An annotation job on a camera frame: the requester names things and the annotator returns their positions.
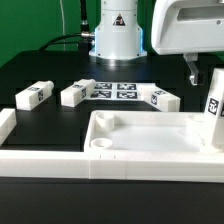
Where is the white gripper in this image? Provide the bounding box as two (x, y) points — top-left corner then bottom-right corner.
(151, 0), (224, 86)

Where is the white desk top tray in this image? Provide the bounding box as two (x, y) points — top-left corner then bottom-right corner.
(84, 110), (224, 153)

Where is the printed marker sheet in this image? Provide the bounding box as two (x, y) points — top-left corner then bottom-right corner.
(90, 82), (140, 101)

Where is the black connector post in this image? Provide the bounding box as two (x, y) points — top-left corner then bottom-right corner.
(78, 0), (89, 52)

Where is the white U-shaped fence frame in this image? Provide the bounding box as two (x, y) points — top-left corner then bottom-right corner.
(0, 107), (224, 184)

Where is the black cable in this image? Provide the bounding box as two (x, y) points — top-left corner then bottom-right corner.
(39, 31), (98, 52)

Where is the white thin cable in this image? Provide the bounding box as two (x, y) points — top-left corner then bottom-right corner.
(59, 0), (66, 52)

